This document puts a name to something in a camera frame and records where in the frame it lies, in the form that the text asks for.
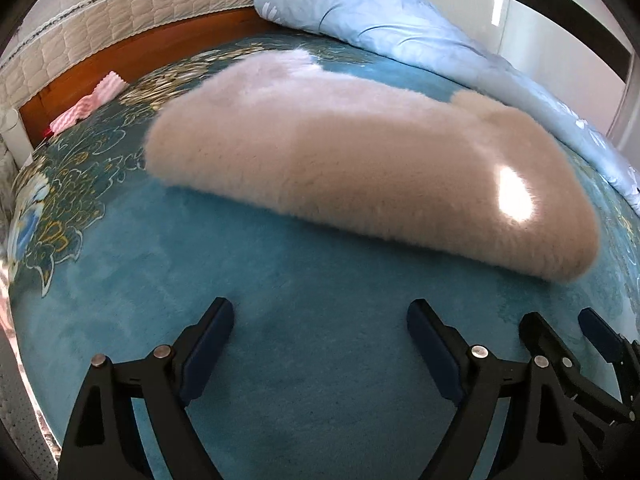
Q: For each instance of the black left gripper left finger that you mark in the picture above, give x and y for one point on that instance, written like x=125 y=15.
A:
x=102 y=439

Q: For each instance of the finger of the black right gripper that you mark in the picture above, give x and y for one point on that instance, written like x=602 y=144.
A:
x=615 y=349
x=582 y=432

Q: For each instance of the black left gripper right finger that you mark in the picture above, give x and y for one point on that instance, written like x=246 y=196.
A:
x=474 y=379

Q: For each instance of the beige fuzzy knit sweater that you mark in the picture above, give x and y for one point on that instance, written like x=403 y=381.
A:
x=469 y=176

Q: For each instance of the teal floral plush blanket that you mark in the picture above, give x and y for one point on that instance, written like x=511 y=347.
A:
x=320 y=378

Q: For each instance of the pink white striped cloth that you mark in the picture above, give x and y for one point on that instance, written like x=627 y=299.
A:
x=107 y=89

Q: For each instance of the light blue floral duvet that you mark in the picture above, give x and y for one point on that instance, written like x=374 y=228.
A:
x=415 y=33

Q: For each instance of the beige quilted headboard cover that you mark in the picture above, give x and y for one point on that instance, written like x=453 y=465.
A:
x=56 y=35

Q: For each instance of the brown wooden bed frame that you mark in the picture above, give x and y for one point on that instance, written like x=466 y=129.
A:
x=135 y=57

